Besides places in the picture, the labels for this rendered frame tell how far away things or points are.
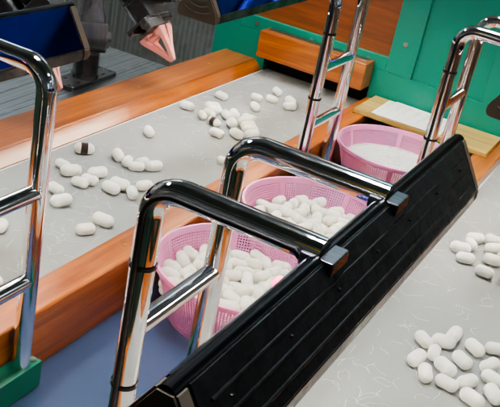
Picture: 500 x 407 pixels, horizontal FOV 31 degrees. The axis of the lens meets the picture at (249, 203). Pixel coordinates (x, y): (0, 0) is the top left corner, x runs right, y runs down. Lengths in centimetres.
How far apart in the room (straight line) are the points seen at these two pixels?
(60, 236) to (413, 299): 56
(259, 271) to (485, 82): 99
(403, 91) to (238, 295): 105
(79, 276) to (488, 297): 67
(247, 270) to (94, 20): 102
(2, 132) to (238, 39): 92
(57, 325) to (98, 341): 8
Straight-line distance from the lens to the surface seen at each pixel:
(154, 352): 131
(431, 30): 225
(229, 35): 246
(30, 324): 115
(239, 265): 143
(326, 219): 164
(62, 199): 151
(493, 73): 221
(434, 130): 168
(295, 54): 231
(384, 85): 230
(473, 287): 156
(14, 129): 174
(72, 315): 128
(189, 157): 178
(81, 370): 126
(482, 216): 184
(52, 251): 139
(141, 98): 198
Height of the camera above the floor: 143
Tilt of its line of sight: 25 degrees down
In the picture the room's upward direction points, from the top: 12 degrees clockwise
